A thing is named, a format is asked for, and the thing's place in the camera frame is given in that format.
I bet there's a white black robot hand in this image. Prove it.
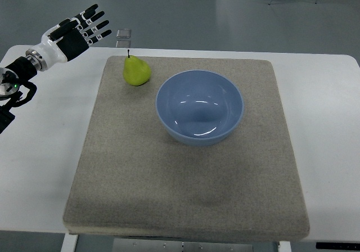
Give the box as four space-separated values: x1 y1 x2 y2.
40 4 111 65

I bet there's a green pear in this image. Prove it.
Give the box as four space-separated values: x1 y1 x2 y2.
123 50 151 86

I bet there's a blue ceramic bowl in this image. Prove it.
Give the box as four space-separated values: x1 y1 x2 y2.
155 70 245 146

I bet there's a floor socket plate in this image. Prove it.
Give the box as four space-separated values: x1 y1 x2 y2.
115 29 132 48

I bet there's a beige fabric mat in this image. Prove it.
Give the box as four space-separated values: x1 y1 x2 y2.
63 56 310 242

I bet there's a white table frame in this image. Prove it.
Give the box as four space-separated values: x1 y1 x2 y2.
60 234 359 251

